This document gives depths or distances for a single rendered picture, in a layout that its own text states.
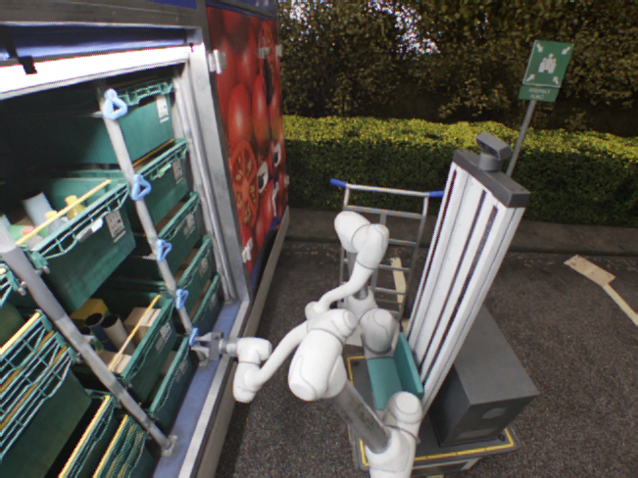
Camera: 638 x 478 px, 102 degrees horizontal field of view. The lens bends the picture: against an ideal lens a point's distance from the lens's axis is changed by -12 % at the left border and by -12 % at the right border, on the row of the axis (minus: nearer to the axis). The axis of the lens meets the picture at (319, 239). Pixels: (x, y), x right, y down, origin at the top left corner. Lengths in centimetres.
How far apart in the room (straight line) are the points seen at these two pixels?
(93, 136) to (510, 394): 195
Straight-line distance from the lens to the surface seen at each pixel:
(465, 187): 114
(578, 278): 421
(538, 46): 375
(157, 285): 155
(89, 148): 130
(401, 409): 142
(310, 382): 93
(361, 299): 172
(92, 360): 110
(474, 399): 154
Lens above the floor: 210
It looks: 35 degrees down
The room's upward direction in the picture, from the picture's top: straight up
